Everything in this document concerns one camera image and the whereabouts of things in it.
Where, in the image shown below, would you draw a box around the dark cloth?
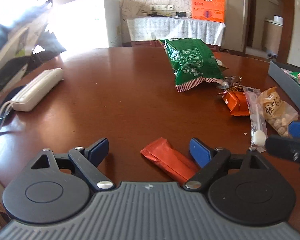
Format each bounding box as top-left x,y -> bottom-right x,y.
22,24 -> 67,73

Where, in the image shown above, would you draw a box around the clear packet with dark candy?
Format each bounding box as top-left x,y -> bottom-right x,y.
216,76 -> 243,90

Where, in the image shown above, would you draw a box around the white printed bag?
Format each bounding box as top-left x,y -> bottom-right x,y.
0,17 -> 48,90

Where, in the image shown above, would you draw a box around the white oblong case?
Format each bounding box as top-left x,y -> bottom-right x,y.
10,68 -> 65,112

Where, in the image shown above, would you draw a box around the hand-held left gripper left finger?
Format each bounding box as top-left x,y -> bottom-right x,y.
30,137 -> 115,191

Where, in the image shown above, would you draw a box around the large green snack bag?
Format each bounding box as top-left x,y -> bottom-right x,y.
157,38 -> 229,93

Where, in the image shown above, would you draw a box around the orange snack packet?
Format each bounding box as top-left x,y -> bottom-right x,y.
218,91 -> 252,117

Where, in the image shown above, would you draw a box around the white cord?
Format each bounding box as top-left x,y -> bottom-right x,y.
0,101 -> 15,133

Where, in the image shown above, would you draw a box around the white freezer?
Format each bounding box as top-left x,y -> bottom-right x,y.
94,0 -> 122,48

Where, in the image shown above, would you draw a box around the red snack packet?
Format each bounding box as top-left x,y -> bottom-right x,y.
140,137 -> 200,183

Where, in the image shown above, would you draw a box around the orange cardboard box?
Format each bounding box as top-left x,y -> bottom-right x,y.
191,0 -> 226,23

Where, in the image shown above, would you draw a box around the wooden kitchen counter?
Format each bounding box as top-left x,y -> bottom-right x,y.
264,17 -> 283,55

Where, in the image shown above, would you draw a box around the clear packet with white ball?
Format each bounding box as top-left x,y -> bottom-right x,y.
242,86 -> 267,147

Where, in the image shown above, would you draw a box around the grey tray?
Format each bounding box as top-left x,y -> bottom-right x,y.
268,60 -> 300,120

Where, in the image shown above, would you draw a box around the tan packet of nuts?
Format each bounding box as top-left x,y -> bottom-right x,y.
258,87 -> 299,138

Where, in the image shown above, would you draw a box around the tv cabinet with white cloth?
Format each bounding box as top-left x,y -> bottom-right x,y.
126,16 -> 226,46

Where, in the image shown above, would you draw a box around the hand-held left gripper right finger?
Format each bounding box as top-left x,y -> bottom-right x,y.
184,137 -> 270,191

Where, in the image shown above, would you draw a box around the white wall socket strip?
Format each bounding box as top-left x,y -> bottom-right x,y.
150,4 -> 174,10

